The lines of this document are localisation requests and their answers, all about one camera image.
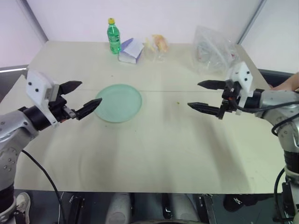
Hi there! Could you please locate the large clear plastic bag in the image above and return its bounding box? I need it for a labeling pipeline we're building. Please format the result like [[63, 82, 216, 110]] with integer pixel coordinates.
[[192, 25, 238, 76]]

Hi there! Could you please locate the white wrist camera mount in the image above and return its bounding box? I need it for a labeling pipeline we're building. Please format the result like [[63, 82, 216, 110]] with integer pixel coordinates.
[[25, 69, 61, 128], [228, 61, 255, 116]]

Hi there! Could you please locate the purple and white box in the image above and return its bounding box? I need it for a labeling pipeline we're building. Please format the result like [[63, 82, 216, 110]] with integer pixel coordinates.
[[118, 37, 145, 64]]

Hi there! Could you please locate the black metal bracket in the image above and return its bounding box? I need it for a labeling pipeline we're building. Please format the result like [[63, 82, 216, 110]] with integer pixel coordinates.
[[198, 193, 217, 224], [67, 195, 85, 224]]

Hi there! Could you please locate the black sneaker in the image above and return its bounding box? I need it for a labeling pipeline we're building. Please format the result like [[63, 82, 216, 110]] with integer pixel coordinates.
[[223, 193, 259, 212]]

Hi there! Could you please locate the green bottle with yellow cap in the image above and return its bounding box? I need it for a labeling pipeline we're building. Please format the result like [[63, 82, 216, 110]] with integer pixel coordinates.
[[107, 18, 122, 55]]

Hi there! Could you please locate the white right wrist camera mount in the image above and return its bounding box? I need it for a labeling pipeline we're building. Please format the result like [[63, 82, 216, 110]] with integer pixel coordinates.
[[228, 61, 255, 116]]

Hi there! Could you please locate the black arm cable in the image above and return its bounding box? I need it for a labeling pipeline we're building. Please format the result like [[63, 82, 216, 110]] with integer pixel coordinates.
[[21, 150, 67, 224], [235, 99, 299, 224]]

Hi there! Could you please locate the bystander bare hand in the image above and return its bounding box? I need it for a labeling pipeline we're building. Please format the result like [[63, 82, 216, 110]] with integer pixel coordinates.
[[268, 71, 299, 92]]

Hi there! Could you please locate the grey window frame post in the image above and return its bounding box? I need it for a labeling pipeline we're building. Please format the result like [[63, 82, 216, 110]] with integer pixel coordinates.
[[237, 0, 268, 45], [17, 0, 49, 43]]

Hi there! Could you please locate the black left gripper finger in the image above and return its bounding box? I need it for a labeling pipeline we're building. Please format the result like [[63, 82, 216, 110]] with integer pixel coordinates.
[[59, 80, 83, 96], [74, 98, 103, 121]]

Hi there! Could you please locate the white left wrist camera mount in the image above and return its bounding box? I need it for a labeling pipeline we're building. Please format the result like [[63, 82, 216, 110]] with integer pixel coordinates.
[[25, 69, 61, 128]]

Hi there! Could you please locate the white sneaker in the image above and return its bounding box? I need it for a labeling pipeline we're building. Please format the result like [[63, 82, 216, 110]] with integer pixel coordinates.
[[15, 192, 32, 224]]

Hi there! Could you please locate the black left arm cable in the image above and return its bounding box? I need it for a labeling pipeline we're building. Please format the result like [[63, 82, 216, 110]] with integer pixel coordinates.
[[21, 150, 67, 224]]

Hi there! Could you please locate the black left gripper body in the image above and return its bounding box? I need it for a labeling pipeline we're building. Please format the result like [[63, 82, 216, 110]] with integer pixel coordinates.
[[48, 93, 78, 124]]

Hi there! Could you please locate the pale green round plate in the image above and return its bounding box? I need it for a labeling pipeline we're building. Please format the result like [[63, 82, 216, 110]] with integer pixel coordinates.
[[95, 84, 143, 123]]

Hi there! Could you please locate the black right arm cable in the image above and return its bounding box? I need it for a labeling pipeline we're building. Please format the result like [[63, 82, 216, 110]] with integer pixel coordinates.
[[235, 99, 299, 224]]

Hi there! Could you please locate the grey rounded robot leg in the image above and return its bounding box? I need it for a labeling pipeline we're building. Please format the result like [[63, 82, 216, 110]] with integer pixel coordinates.
[[167, 193, 199, 224], [104, 193, 132, 224]]

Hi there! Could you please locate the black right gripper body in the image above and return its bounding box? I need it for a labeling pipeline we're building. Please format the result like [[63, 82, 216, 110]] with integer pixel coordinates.
[[219, 79, 242, 120]]

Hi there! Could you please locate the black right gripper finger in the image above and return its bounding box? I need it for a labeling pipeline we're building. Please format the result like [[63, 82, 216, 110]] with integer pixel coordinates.
[[187, 101, 222, 117], [197, 79, 226, 91]]

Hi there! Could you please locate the small clear plastic bag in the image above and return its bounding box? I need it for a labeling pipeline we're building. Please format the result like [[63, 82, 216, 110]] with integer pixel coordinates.
[[142, 34, 170, 63]]

